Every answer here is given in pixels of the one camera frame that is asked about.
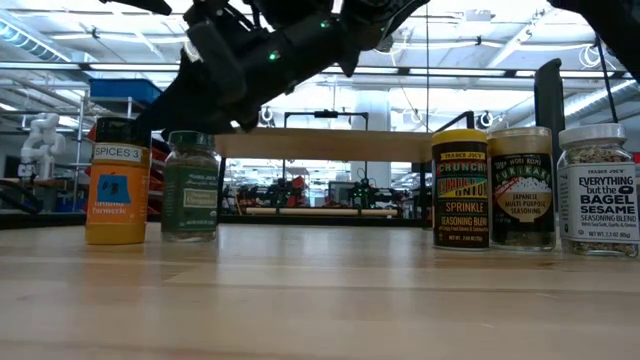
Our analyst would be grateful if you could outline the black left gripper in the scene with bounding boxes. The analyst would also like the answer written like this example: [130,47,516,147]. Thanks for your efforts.
[135,22,301,135]

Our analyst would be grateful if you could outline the green-lid oregano glass jar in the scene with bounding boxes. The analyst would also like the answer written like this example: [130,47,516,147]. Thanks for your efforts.
[160,130,221,244]

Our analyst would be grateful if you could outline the orange turmeric bottle black lid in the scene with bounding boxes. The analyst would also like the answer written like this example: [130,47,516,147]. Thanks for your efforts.
[84,117,152,246]

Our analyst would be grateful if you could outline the yellow-lid crunchy onion can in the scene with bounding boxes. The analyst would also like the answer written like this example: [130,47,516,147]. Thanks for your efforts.
[431,128,490,251]

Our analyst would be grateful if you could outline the tan-lid furikake seasoning jar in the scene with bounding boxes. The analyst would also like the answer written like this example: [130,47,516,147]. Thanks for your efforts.
[487,126,558,252]

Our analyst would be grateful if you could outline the white-lid bagel sesame jar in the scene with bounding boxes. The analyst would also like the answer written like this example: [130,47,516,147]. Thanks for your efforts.
[556,123,640,259]

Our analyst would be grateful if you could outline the wooden shelf riser black legs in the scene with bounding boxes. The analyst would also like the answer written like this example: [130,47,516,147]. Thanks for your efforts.
[214,127,434,226]

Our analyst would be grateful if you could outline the blue storage bin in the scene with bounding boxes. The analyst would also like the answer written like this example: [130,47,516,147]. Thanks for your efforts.
[89,78,162,105]

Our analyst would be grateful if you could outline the floor stand with black cylinder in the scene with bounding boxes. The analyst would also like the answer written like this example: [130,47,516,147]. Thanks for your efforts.
[533,58,567,211]

